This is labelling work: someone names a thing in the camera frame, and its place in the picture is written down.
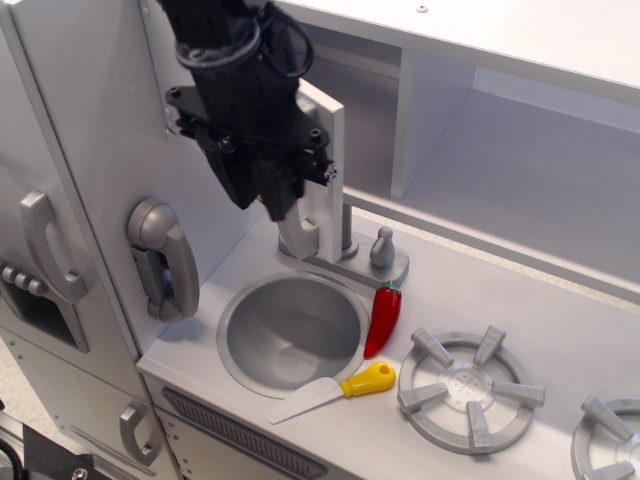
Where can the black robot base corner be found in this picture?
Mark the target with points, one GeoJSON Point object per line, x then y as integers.
{"type": "Point", "coordinates": [26, 454]}

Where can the red toy chili pepper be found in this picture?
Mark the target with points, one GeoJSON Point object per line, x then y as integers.
{"type": "Point", "coordinates": [384, 317]}

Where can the yellow handled toy knife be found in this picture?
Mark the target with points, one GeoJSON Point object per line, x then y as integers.
{"type": "Point", "coordinates": [377, 378]}

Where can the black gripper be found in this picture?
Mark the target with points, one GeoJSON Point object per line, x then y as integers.
{"type": "Point", "coordinates": [242, 112]}

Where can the silver toy wall phone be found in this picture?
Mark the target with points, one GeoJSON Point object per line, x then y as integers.
{"type": "Point", "coordinates": [164, 261]}

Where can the grey oven vent panel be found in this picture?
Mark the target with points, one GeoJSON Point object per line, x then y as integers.
{"type": "Point", "coordinates": [250, 441]}

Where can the silver stove burner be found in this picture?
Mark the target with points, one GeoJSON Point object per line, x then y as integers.
{"type": "Point", "coordinates": [605, 443]}
{"type": "Point", "coordinates": [467, 393]}

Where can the silver lower fridge handle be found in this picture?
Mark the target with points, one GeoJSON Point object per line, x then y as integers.
{"type": "Point", "coordinates": [139, 437]}

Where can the silver toy faucet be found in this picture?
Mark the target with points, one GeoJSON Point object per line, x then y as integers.
{"type": "Point", "coordinates": [369, 261]}

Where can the silver round sink basin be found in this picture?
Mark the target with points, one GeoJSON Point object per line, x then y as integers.
{"type": "Point", "coordinates": [288, 329]}

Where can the silver upper fridge handle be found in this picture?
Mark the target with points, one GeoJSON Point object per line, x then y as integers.
{"type": "Point", "coordinates": [37, 215]}

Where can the silver fridge handle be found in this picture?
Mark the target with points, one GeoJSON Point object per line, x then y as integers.
{"type": "Point", "coordinates": [37, 215]}
{"type": "Point", "coordinates": [139, 437]}

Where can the grey ice dispenser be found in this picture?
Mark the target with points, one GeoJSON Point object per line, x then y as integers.
{"type": "Point", "coordinates": [33, 302]}

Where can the white toy microwave door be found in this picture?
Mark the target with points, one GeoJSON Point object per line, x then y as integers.
{"type": "Point", "coordinates": [327, 175]}

